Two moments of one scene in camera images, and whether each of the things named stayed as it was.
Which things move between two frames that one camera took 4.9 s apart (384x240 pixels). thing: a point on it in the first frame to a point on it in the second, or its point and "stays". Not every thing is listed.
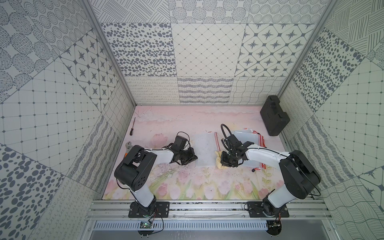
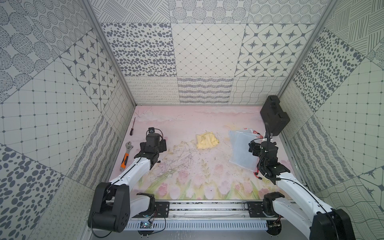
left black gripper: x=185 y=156 to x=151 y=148
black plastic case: x=274 y=118 stays
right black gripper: x=224 y=162 to x=257 y=147
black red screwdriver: x=131 y=129 stays
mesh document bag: x=247 y=135 stays
